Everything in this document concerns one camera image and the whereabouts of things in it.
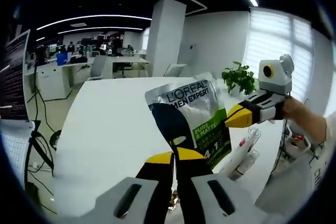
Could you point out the potted green plant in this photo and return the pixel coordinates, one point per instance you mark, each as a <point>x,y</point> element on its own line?
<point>239,79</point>

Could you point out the white pump bottle red label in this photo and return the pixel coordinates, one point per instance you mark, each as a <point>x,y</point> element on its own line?
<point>244,150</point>

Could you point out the small clear-capped skincare bottle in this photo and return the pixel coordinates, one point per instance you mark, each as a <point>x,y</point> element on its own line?
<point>242,166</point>

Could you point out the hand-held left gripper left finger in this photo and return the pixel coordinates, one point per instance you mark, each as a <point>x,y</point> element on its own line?
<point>152,187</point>

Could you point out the green dark face mask pouch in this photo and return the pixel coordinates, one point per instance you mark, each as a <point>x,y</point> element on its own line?
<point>183,108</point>

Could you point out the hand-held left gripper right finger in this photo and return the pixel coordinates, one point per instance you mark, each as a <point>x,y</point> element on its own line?
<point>199,190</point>

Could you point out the black tripod stand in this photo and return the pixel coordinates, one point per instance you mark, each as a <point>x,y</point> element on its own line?
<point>43,153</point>

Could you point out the person's right hand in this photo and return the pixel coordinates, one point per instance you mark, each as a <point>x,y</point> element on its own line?
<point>292,110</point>

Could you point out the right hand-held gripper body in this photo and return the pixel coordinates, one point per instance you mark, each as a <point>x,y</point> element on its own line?
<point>281,85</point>

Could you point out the white swivel chair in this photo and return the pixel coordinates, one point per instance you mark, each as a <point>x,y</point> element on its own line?
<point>98,66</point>

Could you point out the person's white shirt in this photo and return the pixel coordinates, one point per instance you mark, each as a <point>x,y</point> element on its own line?
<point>329,129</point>

